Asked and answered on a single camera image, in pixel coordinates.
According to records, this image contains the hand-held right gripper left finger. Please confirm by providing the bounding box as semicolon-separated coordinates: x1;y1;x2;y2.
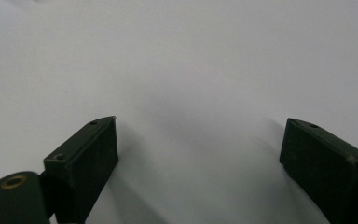
38;115;119;224

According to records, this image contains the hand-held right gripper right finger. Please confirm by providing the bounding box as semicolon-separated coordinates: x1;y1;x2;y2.
279;118;358;224

